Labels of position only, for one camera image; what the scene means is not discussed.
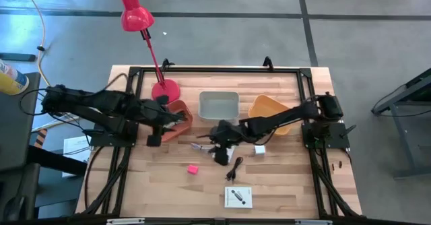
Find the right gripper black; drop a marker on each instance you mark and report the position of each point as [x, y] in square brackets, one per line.
[227, 132]

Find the white paper sheet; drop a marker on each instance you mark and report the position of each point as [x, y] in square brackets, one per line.
[72, 143]

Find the white cube charger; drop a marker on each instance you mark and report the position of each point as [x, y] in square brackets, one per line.
[260, 150]

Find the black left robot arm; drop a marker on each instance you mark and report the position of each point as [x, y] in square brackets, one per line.
[101, 102]

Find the black floor strip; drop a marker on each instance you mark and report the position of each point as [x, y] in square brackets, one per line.
[17, 57]

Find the red desk lamp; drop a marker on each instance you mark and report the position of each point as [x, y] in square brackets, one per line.
[136, 17]

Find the dark grey side cabinet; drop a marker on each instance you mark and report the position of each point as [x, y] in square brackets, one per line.
[17, 127]

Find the yellow plastic bin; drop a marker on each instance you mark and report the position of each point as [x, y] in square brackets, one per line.
[266, 105]

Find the grey metal table stand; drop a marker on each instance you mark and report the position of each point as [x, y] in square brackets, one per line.
[405, 151]

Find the black yellow striped marker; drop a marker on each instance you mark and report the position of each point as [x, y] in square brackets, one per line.
[40, 138]

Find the black aluminium rig frame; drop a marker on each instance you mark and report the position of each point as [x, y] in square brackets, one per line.
[235, 69]

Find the black frame clamp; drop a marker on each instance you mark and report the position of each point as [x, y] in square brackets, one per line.
[166, 65]
[268, 64]

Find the yellow wipes canister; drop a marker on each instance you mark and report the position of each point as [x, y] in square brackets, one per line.
[11, 81]

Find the orange plastic bin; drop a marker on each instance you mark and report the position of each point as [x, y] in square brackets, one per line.
[178, 135]

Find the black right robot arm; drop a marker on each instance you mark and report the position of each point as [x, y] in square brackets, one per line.
[279, 119]

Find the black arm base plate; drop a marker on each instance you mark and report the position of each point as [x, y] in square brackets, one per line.
[336, 140]
[111, 141]

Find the silver metal bracket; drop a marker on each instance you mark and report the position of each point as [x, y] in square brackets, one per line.
[313, 222]
[126, 221]

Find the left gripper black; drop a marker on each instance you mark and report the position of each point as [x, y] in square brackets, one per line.
[153, 114]

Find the grey plastic bin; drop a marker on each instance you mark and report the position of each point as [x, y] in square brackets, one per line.
[219, 105]

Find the pink USB wall charger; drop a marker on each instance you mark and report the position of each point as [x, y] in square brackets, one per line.
[193, 169]

